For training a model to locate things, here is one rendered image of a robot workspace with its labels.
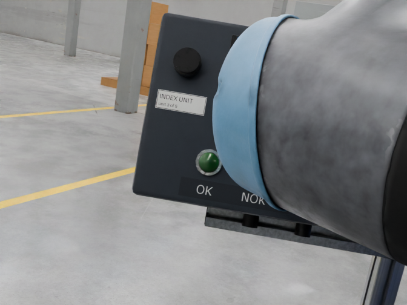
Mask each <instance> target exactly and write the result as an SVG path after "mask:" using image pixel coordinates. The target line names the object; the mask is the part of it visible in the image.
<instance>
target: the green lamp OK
mask: <svg viewBox="0 0 407 305"><path fill-rule="evenodd" d="M221 167H222V162H221V161H220V158H219V155H218V153H217V151H215V150H213V149H205V150H203V151H201V152H200V153H199V154H198V155H197V157H196V168H197V170H198V171H199V172H200V173H201V174H203V175H208V176H210V175H215V174H216V173H218V172H219V171H220V169H221Z"/></svg>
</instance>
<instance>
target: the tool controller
mask: <svg viewBox="0 0 407 305"><path fill-rule="evenodd" d="M248 27H250V26H247V25H240V24H234V23H229V22H222V21H215V20H210V19H204V18H197V17H192V16H185V15H179V14H174V13H164V15H163V17H162V20H161V24H160V31H159V37H158V42H157V48H156V54H155V58H154V65H153V72H152V75H151V82H150V89H149V93H148V99H147V106H146V110H145V116H144V123H143V127H142V134H141V140H140V144H139V151H138V155H137V161H136V167H135V172H134V178H133V185H132V191H133V193H135V194H136V195H141V196H146V197H152V198H159V199H163V200H169V201H174V202H180V203H187V204H191V205H198V206H204V207H208V208H215V209H221V210H226V211H232V212H239V213H243V220H242V226H246V227H249V228H257V227H258V222H259V216H260V217H267V218H273V219H278V220H284V221H291V222H295V223H296V228H295V232H294V235H298V236H301V237H308V238H310V235H311V228H312V226H319V225H317V224H315V223H313V222H311V221H309V220H306V219H304V218H302V217H299V216H298V215H296V214H293V213H291V212H289V211H279V210H276V209H274V208H272V207H271V206H270V205H269V204H268V203H267V202H266V201H265V200H264V199H263V198H261V197H259V196H257V195H255V194H253V193H252V192H249V191H247V190H246V189H244V188H243V187H241V186H239V185H238V184H237V183H236V182H235V181H234V180H233V179H232V178H231V177H230V176H229V175H228V173H227V172H226V170H225V168H224V167H223V165H222V167H221V169H220V171H219V172H218V173H216V174H215V175H210V176H208V175H203V174H201V173H200V172H199V171H198V170H197V168H196V157H197V155H198V154H199V153H200V152H201V151H203V150H205V149H213V150H215V151H217V149H216V145H215V142H214V135H213V99H214V97H215V95H216V93H217V89H218V77H219V73H220V70H221V68H222V65H223V63H224V60H225V58H226V56H227V54H228V52H229V51H230V49H231V47H232V46H233V44H234V43H235V42H236V40H237V38H238V37H239V36H240V35H241V34H242V33H243V32H244V31H245V30H246V29H247V28H248ZM319 227H321V226H319Z"/></svg>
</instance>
